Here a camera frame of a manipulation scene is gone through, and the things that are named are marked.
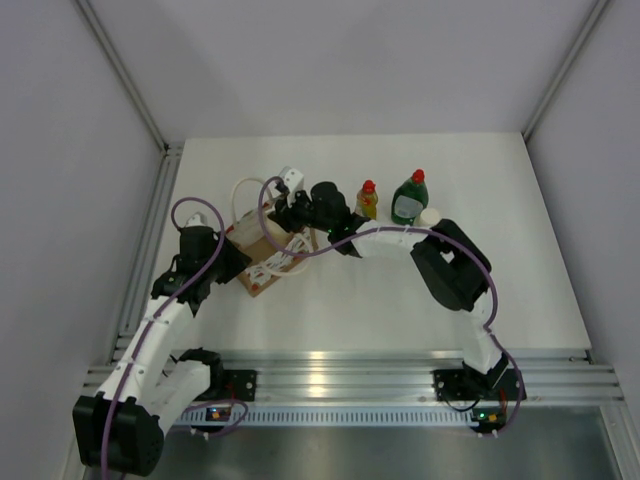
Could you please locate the aluminium frame post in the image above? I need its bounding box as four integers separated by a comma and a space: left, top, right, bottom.
74, 0, 184, 211
521, 0, 615, 144

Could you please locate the left aluminium frame post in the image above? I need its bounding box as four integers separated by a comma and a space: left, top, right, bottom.
74, 0, 184, 211

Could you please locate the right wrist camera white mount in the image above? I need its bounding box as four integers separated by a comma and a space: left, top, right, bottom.
276, 166, 304, 204

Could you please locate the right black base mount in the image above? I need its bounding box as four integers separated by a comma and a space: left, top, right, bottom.
433, 368, 477, 402

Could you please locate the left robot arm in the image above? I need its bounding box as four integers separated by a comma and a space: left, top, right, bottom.
72, 216, 251, 477

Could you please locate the right aluminium frame post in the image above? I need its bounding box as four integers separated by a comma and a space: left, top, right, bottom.
521, 0, 615, 144

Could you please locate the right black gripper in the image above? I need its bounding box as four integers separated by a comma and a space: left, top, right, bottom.
269, 188, 334, 234

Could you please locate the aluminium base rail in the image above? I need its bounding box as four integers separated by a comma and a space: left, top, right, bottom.
77, 349, 626, 406

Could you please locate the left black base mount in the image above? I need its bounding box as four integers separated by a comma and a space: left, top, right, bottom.
213, 369, 258, 402

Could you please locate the dark green bottle red cap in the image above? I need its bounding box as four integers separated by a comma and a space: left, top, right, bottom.
391, 169, 429, 225

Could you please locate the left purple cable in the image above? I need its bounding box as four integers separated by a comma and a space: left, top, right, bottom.
99, 197, 251, 474

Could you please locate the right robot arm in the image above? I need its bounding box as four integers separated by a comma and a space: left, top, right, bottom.
268, 176, 526, 402

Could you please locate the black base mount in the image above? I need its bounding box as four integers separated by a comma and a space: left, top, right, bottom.
213, 369, 258, 402
433, 368, 477, 402

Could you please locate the yellow bottle red cap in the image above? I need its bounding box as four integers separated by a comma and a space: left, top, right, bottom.
355, 180, 378, 220

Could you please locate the cream bottle white pump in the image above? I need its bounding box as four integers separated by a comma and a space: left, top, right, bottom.
264, 216, 292, 247

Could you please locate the white slotted cable duct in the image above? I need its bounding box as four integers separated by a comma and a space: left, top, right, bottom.
187, 405, 481, 429

